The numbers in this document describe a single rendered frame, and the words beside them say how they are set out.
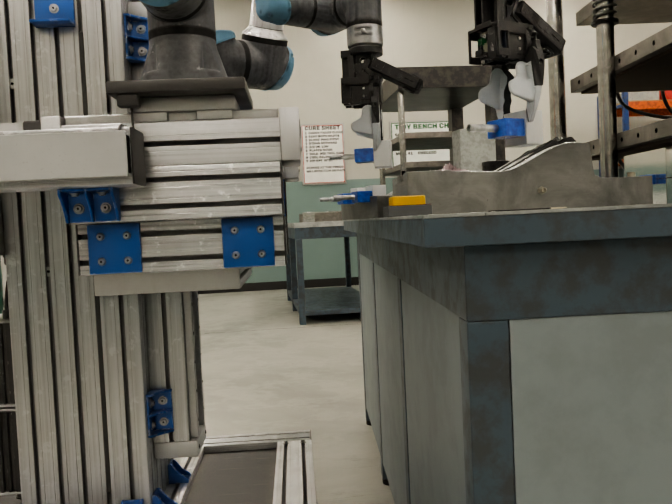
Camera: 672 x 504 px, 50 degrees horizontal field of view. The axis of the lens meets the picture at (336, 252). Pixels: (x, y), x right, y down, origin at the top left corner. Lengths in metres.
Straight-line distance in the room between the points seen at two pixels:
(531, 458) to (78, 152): 0.77
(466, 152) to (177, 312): 4.71
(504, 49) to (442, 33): 8.23
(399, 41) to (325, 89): 1.10
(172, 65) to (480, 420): 0.75
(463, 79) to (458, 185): 4.90
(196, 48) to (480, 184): 0.61
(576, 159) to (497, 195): 0.18
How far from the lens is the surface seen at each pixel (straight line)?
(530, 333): 0.89
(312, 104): 8.92
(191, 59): 1.26
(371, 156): 1.50
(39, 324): 1.51
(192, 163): 1.24
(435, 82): 6.28
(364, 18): 1.53
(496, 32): 1.17
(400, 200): 1.30
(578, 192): 1.54
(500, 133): 1.16
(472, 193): 1.48
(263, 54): 1.84
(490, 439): 0.90
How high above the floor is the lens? 0.80
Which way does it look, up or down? 2 degrees down
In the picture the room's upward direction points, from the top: 3 degrees counter-clockwise
